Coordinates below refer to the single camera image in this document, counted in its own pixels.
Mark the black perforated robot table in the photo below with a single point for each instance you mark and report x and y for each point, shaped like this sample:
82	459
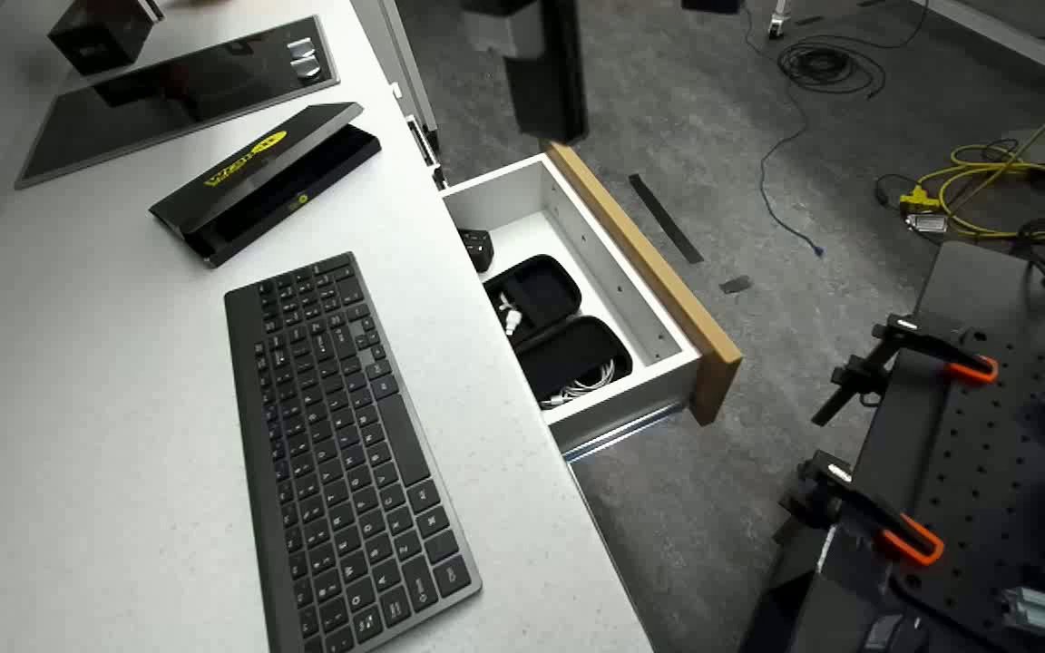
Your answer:
970	475

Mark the metal drawer slide rail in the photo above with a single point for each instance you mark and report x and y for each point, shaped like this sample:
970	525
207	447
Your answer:
619	432

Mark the small black round object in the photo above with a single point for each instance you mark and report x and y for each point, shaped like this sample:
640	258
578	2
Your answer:
478	248

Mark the white drawer with wooden front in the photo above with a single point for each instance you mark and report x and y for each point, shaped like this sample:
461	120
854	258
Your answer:
619	285

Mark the open black zipper case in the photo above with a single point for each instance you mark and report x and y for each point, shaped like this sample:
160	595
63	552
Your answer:
559	327

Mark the flat black monitor base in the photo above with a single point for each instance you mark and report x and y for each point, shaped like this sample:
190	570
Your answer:
171	95

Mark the black box with yellow label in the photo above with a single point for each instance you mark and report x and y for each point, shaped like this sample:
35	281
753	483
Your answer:
264	179

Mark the black pillar stand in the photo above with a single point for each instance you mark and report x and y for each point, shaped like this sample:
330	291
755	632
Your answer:
545	68

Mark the black flat floor strip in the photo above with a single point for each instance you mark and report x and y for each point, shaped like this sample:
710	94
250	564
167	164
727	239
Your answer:
664	218

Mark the black cube object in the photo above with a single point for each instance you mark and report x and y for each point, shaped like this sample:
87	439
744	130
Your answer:
102	29

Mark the small black floor piece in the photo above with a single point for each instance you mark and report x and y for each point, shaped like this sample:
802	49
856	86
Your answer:
738	285

